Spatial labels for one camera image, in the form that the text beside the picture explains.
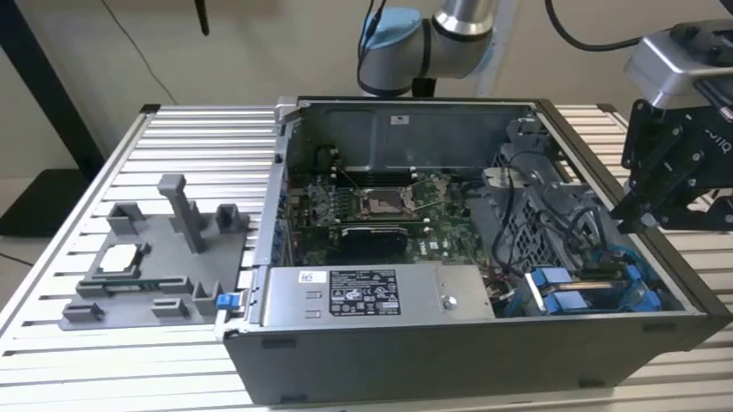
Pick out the green RAM stick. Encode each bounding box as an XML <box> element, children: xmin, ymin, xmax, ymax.
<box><xmin>105</xmin><ymin>278</ymin><xmax>189</xmax><ymax>293</ymax></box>

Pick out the metal locking lever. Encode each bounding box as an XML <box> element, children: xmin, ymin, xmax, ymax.
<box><xmin>333</xmin><ymin>165</ymin><xmax>361</xmax><ymax>191</ymax></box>

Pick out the grey parts rack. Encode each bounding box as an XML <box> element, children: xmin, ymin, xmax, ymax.
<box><xmin>60</xmin><ymin>173</ymin><xmax>256</xmax><ymax>331</ymax></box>

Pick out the CPU socket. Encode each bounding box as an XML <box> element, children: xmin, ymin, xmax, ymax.
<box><xmin>357</xmin><ymin>186</ymin><xmax>416</xmax><ymax>216</ymax></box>

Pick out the black graphics card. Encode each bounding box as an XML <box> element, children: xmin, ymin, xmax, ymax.
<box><xmin>296</xmin><ymin>221</ymin><xmax>415</xmax><ymax>265</ymax></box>

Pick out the green motherboard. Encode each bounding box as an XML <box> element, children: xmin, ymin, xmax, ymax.
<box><xmin>277</xmin><ymin>169</ymin><xmax>499</xmax><ymax>267</ymax></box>

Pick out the grey perforated drive cage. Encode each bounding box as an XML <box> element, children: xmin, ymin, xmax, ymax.
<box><xmin>465</xmin><ymin>115</ymin><xmax>607</xmax><ymax>276</ymax></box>

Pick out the black looped cable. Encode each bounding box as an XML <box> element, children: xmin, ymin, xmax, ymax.
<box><xmin>492</xmin><ymin>152</ymin><xmax>574</xmax><ymax>270</ymax></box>

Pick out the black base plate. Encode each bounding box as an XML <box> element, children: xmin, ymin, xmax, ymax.
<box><xmin>0</xmin><ymin>168</ymin><xmax>108</xmax><ymax>237</ymax></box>

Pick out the black hanging rod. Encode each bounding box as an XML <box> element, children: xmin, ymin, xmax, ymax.
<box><xmin>192</xmin><ymin>0</ymin><xmax>210</xmax><ymax>36</ymax></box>

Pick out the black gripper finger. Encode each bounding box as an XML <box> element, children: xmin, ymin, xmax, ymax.
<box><xmin>656</xmin><ymin>187</ymin><xmax>733</xmax><ymax>232</ymax></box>
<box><xmin>607</xmin><ymin>99</ymin><xmax>704</xmax><ymax>236</ymax></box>

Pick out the dark grey PC case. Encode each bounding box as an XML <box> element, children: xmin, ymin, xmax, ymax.
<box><xmin>213</xmin><ymin>94</ymin><xmax>733</xmax><ymax>407</ymax></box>

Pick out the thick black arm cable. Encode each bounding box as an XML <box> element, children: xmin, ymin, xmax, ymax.
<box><xmin>542</xmin><ymin>0</ymin><xmax>646</xmax><ymax>52</ymax></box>

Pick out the black slanted post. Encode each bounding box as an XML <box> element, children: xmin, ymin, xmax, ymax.
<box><xmin>0</xmin><ymin>0</ymin><xmax>108</xmax><ymax>177</ymax></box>

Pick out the silver CPU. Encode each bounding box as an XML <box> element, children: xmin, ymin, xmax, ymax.
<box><xmin>96</xmin><ymin>245</ymin><xmax>144</xmax><ymax>276</ymax></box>

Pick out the hard disk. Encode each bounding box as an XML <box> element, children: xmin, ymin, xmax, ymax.
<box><xmin>528</xmin><ymin>264</ymin><xmax>648</xmax><ymax>297</ymax></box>
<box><xmin>546</xmin><ymin>291</ymin><xmax>659</xmax><ymax>314</ymax></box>

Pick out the black RAM slot row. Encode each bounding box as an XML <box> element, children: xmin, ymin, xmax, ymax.
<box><xmin>329</xmin><ymin>167</ymin><xmax>417</xmax><ymax>189</ymax></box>
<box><xmin>337</xmin><ymin>215</ymin><xmax>431</xmax><ymax>225</ymax></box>

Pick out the black braided disk wire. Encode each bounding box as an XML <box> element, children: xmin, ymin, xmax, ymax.
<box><xmin>543</xmin><ymin>209</ymin><xmax>596</xmax><ymax>271</ymax></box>

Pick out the silver power supply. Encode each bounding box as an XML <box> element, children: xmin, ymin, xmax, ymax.
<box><xmin>260</xmin><ymin>264</ymin><xmax>496</xmax><ymax>325</ymax></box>

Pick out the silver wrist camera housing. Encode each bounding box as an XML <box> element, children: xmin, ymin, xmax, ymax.
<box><xmin>622</xmin><ymin>19</ymin><xmax>733</xmax><ymax>111</ymax></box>

